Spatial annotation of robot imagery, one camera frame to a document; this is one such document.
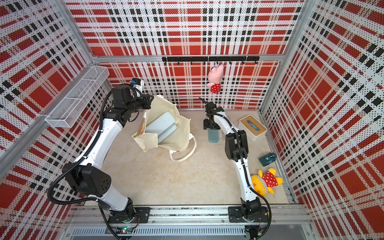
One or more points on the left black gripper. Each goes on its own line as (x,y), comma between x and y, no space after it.
(146,101)

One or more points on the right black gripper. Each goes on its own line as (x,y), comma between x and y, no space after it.
(206,125)

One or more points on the light blue pencil case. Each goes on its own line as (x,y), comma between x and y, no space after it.
(160,124)

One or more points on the cream floral canvas bag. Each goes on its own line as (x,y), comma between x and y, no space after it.
(178,141)

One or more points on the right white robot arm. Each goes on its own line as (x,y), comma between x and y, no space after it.
(254,206)

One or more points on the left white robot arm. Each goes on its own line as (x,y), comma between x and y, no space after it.
(85,175)

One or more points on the pale green pencil case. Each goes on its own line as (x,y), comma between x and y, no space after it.
(166,133)

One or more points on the white tissue box wooden lid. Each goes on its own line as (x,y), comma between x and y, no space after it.
(253,127)

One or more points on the pink plush pig toy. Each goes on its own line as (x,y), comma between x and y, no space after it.
(215,77)

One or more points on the yellow plush toy red dress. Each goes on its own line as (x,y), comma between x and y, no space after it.
(264,183)

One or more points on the small green circuit board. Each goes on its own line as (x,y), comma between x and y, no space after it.
(124,231)

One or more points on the black wall hook rail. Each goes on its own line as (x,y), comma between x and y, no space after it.
(215,59)

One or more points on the white wire mesh basket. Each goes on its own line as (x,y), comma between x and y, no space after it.
(68,110)

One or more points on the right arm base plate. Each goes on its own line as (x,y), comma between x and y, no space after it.
(241,215)

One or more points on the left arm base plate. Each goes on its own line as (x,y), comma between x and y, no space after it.
(135,214)

